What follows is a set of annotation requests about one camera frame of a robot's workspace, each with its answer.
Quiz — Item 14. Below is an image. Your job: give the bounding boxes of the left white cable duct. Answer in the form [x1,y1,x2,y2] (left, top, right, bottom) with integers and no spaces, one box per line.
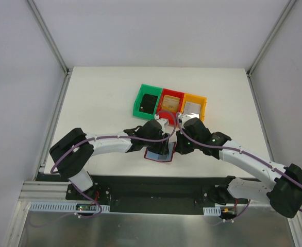
[29,202,100,214]

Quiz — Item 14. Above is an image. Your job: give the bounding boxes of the white cable duct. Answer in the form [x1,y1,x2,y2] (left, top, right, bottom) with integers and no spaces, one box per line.
[203,206,221,217]
[29,202,100,214]

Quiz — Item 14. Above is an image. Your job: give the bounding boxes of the aluminium table rail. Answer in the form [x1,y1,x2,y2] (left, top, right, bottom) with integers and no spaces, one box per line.
[246,73,275,162]
[19,69,73,204]

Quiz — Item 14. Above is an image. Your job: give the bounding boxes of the purple cable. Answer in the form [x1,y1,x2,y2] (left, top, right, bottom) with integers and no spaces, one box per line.
[28,110,177,227]
[175,113,302,224]

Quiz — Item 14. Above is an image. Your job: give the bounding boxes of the right white cable duct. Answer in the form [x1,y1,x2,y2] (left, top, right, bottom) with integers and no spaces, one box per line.
[203,206,221,217]

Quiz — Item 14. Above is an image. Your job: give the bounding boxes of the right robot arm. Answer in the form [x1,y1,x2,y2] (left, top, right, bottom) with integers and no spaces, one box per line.
[176,116,302,218]

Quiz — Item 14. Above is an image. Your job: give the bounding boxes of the red leather card holder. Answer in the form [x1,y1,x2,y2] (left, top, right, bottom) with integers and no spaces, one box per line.
[144,142,176,163]

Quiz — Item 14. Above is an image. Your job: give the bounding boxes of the green plastic bin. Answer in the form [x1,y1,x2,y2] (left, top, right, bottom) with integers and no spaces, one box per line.
[132,84,163,120]

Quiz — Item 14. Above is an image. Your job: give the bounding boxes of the right aluminium frame post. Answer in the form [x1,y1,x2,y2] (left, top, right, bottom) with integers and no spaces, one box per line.
[246,0,298,78]

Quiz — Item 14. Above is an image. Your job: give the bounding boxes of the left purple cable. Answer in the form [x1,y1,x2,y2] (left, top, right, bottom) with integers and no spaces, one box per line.
[28,110,177,227]

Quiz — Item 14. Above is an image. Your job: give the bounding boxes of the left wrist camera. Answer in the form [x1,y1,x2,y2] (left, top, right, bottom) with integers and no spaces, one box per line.
[154,114,169,129]

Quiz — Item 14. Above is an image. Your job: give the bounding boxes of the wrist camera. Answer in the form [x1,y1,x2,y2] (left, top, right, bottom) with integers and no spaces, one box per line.
[176,112,199,127]
[154,114,169,129]

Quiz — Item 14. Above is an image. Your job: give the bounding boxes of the red plastic bin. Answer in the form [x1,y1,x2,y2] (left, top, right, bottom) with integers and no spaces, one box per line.
[156,89,184,125]

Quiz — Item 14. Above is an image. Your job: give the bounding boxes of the silver VIP card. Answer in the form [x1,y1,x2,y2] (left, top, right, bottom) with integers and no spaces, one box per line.
[183,101,201,118]

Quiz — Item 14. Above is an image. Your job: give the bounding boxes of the black VIP card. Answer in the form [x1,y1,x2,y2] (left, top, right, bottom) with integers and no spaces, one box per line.
[139,94,158,114]

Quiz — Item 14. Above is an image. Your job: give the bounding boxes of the gold VIP card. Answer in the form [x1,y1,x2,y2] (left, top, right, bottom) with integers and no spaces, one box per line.
[161,95,180,112]

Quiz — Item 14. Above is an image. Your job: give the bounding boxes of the right aluminium table rail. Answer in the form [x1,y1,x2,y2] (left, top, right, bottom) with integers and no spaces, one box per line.
[246,73,275,162]

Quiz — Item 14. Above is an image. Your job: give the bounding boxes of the yellow plastic bin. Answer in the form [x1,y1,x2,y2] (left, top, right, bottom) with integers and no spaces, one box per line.
[181,93,207,121]

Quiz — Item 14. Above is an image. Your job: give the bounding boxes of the aluminium frame post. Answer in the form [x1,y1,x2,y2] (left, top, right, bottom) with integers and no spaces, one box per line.
[246,0,298,78]
[26,0,70,75]

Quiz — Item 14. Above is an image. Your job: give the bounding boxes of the left aluminium frame post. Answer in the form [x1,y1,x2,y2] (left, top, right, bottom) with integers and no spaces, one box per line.
[26,0,70,75]

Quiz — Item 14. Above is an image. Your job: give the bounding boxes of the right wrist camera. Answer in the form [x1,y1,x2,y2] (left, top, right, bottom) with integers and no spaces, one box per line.
[176,112,199,127]

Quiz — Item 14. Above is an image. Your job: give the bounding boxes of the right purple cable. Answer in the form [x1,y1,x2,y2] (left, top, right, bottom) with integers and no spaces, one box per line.
[175,113,302,224]

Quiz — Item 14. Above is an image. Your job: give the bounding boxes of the left aluminium table rail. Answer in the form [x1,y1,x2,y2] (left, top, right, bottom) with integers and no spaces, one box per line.
[19,69,73,204]

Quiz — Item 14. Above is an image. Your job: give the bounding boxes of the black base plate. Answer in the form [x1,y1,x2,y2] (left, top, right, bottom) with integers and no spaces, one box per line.
[35,173,270,214]

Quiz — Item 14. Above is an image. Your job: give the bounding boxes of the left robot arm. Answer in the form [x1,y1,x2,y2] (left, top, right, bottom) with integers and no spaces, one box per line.
[49,118,170,200]

